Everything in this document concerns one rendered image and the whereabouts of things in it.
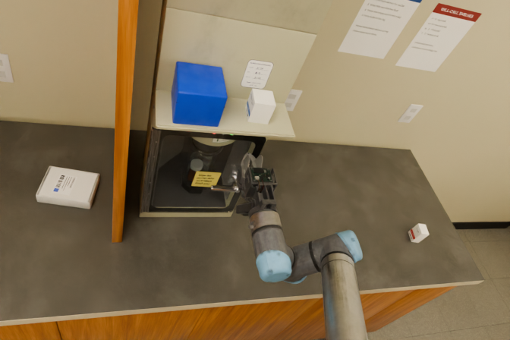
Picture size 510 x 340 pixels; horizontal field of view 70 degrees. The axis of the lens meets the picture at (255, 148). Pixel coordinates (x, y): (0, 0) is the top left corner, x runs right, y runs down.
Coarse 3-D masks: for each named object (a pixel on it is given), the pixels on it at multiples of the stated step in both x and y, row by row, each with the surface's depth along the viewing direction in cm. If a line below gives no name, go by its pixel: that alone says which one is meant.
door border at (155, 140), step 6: (156, 132) 92; (150, 138) 92; (156, 138) 93; (150, 144) 94; (156, 144) 95; (156, 150) 97; (150, 156) 98; (156, 156) 99; (150, 162) 100; (150, 168) 102; (150, 174) 104; (150, 180) 106; (144, 186) 107; (150, 186) 109; (150, 192) 111; (144, 198) 113; (144, 204) 115; (144, 210) 118
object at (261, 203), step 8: (248, 168) 92; (256, 168) 93; (264, 168) 94; (272, 168) 95; (248, 176) 94; (256, 176) 91; (264, 176) 92; (248, 184) 92; (256, 184) 91; (264, 184) 90; (272, 184) 92; (248, 192) 92; (256, 192) 91; (264, 192) 90; (272, 192) 90; (248, 200) 95; (256, 200) 92; (264, 200) 87; (272, 200) 88; (256, 208) 88; (264, 208) 92; (272, 208) 89
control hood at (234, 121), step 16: (160, 96) 81; (160, 112) 78; (224, 112) 84; (240, 112) 86; (160, 128) 77; (176, 128) 77; (192, 128) 78; (208, 128) 79; (224, 128) 81; (240, 128) 82; (256, 128) 84; (272, 128) 85; (288, 128) 87
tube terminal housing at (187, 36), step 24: (168, 24) 71; (192, 24) 72; (216, 24) 73; (240, 24) 74; (264, 24) 75; (168, 48) 75; (192, 48) 76; (216, 48) 77; (240, 48) 78; (264, 48) 79; (288, 48) 80; (168, 72) 80; (240, 72) 83; (288, 72) 86; (240, 96) 89; (144, 168) 108; (144, 216) 123; (168, 216) 126; (192, 216) 129; (216, 216) 132
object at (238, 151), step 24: (168, 144) 96; (192, 144) 98; (216, 144) 99; (240, 144) 101; (264, 144) 103; (168, 168) 104; (192, 168) 106; (216, 168) 108; (168, 192) 113; (192, 192) 115; (216, 192) 117; (240, 192) 120
